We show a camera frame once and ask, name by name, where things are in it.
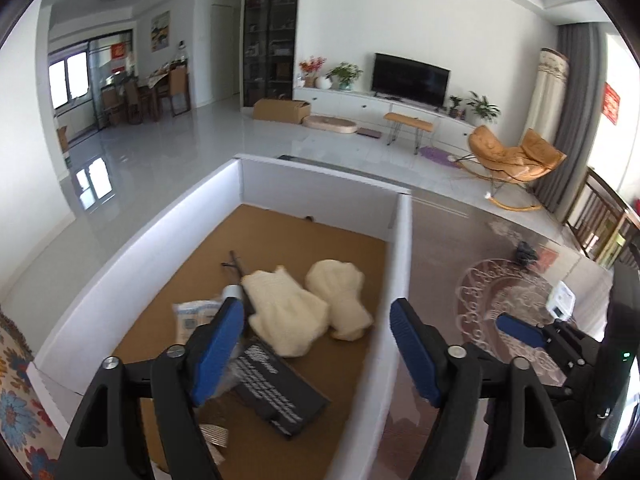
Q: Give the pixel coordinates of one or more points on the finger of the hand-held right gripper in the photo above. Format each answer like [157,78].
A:
[520,331]
[580,375]

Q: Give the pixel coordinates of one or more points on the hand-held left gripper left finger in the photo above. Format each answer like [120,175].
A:
[220,350]

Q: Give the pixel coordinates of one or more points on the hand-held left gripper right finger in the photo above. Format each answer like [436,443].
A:
[415,350]

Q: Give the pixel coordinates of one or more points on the plastic pack of wooden sticks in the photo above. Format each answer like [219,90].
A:
[192,317]

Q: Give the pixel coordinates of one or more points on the clear plastic box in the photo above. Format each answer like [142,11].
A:
[562,300]

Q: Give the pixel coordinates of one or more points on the black cardboard box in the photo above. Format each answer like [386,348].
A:
[280,385]

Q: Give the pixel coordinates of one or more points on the cream knitted sock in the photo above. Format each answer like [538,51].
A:
[285,310]
[340,300]

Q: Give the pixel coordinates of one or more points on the silver rhinestone bow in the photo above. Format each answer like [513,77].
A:
[215,435]

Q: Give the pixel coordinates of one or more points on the dark-framed eyeglasses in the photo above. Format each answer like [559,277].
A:
[236,266]

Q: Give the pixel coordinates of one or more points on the white cardboard storage box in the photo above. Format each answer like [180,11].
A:
[150,240]

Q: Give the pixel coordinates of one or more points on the dark cloth bundle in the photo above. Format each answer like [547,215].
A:
[525,252]

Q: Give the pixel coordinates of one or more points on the wooden chair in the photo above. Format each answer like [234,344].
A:
[600,215]

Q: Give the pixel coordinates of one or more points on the orange lounge chair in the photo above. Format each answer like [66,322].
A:
[505,160]

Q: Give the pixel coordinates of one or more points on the purple floor mat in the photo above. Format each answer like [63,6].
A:
[436,155]

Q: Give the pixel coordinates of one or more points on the floral printed cloth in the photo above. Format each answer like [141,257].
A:
[20,410]

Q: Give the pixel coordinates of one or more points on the dark floor mat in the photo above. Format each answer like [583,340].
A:
[369,133]

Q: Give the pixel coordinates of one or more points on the large potted plant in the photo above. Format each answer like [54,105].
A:
[482,106]

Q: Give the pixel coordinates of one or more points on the orange padded bench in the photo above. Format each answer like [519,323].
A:
[407,121]

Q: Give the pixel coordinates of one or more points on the small potted plant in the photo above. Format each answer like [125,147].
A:
[454,106]

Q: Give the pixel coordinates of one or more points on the grey curtain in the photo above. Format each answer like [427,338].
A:
[575,100]

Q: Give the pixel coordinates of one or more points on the beige round floor cushion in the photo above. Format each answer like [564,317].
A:
[330,125]

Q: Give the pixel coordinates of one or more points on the covered standing air conditioner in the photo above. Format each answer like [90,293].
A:
[547,90]

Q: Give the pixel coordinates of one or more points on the brown cardboard box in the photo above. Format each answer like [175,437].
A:
[280,111]

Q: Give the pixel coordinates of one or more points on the white television cabinet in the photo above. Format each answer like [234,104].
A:
[350,105]

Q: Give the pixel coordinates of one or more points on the wooden dining table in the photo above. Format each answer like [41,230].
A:
[150,92]

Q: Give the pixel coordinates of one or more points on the flat screen television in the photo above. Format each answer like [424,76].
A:
[410,80]

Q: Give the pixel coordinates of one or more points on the white round vase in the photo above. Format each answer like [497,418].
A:
[323,83]

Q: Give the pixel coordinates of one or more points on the bushy potted plant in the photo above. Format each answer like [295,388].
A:
[344,76]

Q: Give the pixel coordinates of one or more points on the red flower bouquet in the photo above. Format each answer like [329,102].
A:
[311,67]

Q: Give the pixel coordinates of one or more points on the dark glass display cabinet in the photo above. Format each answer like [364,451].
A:
[270,35]

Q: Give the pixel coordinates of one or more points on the red wall poster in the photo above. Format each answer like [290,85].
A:
[612,102]

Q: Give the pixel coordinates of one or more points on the framed wall painting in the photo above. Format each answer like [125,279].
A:
[161,31]

